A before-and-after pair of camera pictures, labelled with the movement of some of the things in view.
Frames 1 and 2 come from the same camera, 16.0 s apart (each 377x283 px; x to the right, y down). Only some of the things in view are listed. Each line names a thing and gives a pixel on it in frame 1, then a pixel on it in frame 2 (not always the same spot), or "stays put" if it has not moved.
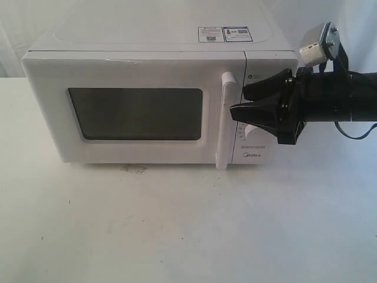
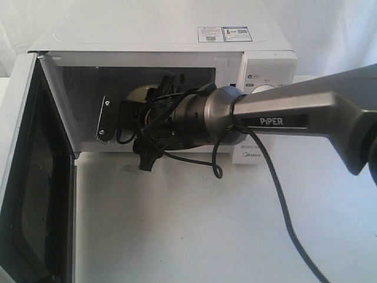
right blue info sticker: (237, 34) stays put
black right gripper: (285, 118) to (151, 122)
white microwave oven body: (267, 50) stays put
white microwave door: (139, 107) to (39, 209)
